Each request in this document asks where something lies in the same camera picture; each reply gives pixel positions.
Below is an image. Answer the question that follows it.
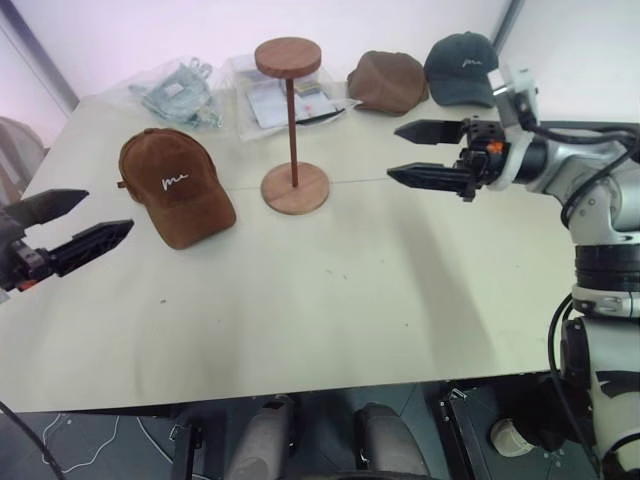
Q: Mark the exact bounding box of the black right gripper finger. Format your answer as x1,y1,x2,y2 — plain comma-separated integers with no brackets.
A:
386,161,476,198
393,118,470,148

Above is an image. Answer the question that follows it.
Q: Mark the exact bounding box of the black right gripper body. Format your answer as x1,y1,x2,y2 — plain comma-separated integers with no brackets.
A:
452,117,511,204

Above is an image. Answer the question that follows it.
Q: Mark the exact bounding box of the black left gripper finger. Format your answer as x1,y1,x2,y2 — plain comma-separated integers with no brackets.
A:
48,218,135,279
2,188,90,229

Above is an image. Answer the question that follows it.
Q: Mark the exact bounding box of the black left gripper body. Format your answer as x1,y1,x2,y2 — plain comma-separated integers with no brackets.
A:
0,207,61,294

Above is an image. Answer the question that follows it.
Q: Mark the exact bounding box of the brown corduroy script cap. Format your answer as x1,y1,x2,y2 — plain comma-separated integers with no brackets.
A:
117,127,237,251

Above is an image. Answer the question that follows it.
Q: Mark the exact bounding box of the wooden hat stand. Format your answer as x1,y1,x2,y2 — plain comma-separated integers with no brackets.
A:
253,38,331,216

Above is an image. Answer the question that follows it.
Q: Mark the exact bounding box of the clear plastic bag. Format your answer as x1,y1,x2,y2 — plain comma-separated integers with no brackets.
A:
128,57,224,131

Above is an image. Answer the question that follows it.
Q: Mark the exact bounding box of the dark green script cap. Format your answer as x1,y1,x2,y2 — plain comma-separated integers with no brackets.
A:
423,31,500,109

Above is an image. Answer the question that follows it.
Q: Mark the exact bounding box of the grey rounded chair back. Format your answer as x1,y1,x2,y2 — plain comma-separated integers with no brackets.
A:
0,116,51,206

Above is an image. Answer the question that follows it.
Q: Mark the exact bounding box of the plastic bag with paper cards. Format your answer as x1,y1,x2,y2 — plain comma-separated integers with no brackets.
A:
227,53,362,142

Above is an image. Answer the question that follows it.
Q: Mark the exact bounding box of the black table leg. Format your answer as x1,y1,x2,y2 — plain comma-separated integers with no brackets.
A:
437,382,501,480
169,407,227,480

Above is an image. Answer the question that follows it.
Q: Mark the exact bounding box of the grey rounded shape under table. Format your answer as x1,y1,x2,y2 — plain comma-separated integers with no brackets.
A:
227,397,297,480
352,402,432,480

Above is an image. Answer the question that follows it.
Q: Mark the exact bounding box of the white round roll under table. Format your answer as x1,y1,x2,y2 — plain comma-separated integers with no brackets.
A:
489,417,534,459

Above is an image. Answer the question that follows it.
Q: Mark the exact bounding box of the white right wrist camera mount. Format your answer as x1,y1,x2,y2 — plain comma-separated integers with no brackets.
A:
487,64,542,192

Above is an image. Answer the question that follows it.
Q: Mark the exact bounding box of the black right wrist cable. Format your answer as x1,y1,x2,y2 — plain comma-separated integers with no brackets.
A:
519,107,640,226

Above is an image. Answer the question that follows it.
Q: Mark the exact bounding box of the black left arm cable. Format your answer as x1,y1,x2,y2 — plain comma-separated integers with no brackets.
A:
0,399,67,480

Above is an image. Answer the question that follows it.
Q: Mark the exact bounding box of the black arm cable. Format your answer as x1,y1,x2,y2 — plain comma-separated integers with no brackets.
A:
548,292,609,466
0,399,67,480

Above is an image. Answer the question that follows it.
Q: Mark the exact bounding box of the black right arm lower cable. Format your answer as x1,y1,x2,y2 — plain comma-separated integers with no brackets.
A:
548,292,609,466

